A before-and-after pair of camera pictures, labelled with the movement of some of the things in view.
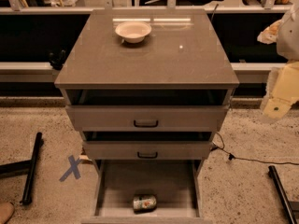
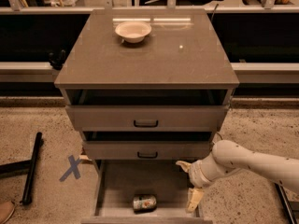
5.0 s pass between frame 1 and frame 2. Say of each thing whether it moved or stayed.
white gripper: moved
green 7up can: stayed
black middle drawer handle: stayed
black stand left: stayed
